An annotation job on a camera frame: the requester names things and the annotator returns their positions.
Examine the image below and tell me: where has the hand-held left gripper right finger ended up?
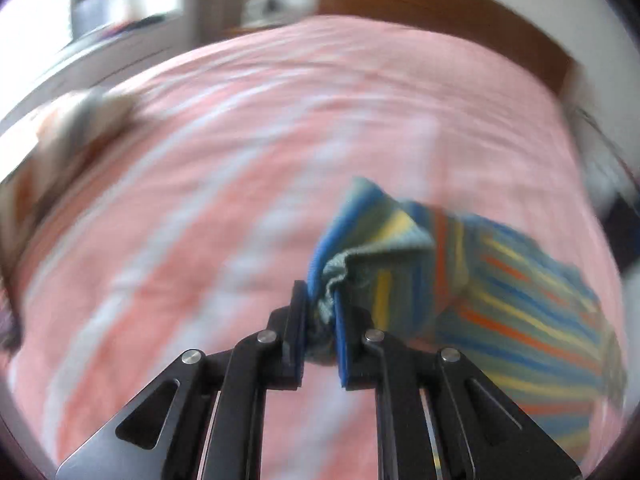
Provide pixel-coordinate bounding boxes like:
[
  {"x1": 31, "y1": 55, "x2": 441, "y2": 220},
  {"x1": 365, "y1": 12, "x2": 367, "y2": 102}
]
[{"x1": 334, "y1": 292, "x2": 584, "y2": 480}]

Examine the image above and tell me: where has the wooden headboard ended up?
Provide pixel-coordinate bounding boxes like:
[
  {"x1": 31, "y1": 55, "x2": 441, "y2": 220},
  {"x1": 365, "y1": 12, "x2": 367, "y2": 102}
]
[{"x1": 317, "y1": 0, "x2": 573, "y2": 96}]

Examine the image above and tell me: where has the small white fan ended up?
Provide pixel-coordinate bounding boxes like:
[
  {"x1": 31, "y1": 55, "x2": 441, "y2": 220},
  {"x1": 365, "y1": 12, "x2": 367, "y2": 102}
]
[{"x1": 242, "y1": 0, "x2": 287, "y2": 27}]

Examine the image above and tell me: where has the pink striped bed cover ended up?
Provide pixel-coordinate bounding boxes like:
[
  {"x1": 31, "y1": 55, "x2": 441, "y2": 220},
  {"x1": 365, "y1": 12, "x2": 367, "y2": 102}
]
[{"x1": 0, "y1": 15, "x2": 626, "y2": 480}]

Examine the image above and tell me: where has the patterned pillow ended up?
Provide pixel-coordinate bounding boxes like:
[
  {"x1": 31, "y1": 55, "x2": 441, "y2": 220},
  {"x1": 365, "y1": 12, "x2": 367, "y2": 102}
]
[{"x1": 0, "y1": 87, "x2": 136, "y2": 271}]

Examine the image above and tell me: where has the striped knit sweater vest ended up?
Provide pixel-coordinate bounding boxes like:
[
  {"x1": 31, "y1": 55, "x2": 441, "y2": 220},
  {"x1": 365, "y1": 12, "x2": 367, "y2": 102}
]
[{"x1": 302, "y1": 176, "x2": 628, "y2": 466}]

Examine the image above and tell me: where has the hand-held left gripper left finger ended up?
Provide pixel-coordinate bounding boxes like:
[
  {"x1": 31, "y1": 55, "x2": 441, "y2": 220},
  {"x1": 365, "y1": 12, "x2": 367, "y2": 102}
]
[{"x1": 54, "y1": 280, "x2": 308, "y2": 480}]

